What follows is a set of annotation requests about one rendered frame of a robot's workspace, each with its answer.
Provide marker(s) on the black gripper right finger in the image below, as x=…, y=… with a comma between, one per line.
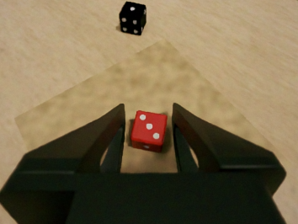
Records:
x=220, y=151

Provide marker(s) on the red die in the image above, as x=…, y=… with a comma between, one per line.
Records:
x=148, y=131

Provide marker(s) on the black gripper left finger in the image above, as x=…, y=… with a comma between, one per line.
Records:
x=81, y=150

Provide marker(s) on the olive-tan mat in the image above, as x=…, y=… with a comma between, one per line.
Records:
x=151, y=80

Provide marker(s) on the black die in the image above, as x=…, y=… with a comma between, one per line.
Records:
x=133, y=18

